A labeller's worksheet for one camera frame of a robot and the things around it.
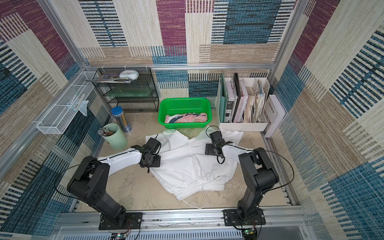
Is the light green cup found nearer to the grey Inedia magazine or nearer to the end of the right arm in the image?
the end of the right arm

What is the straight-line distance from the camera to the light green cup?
35.8 inches

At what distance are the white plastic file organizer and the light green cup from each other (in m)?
0.64

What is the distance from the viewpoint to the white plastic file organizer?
96 centimetres

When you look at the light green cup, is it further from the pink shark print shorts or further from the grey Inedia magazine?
the grey Inedia magazine

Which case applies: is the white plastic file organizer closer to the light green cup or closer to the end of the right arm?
the end of the right arm

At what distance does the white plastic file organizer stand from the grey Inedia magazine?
0.05 feet

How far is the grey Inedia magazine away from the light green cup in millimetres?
957

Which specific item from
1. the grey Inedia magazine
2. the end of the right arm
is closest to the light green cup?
the end of the right arm

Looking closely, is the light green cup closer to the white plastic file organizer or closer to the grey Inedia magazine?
the white plastic file organizer

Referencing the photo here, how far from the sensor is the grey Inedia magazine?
0.92 metres
